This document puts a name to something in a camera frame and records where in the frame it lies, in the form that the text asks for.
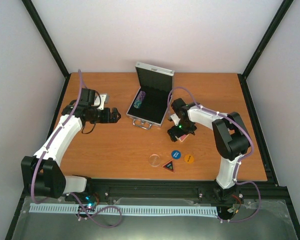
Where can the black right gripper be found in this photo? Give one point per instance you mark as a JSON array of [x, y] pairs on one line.
[[178, 134]]

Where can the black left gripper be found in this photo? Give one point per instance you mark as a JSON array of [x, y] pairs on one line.
[[107, 119]]

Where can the pink playing card deck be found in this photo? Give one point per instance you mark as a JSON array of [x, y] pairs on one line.
[[189, 129]]

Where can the aluminium poker case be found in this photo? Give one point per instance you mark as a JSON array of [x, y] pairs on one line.
[[157, 82]]

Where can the black red triangle token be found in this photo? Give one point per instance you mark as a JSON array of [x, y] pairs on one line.
[[169, 166]]

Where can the clear round disc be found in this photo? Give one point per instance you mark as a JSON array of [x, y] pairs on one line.
[[154, 160]]

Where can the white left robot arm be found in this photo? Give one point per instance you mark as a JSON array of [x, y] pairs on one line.
[[41, 173]]

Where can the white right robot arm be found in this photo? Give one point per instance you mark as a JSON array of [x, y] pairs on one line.
[[230, 134]]

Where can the blue round token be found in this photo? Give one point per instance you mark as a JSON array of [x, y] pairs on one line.
[[176, 154]]

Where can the orange round token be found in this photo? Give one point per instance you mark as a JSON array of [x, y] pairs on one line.
[[189, 158]]

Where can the purple poker chip stack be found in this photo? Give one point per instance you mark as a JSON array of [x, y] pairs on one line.
[[139, 99]]

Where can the black aluminium frame rail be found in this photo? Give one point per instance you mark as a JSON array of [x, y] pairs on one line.
[[201, 191]]

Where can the white cable duct strip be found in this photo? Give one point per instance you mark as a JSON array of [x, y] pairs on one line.
[[130, 210]]

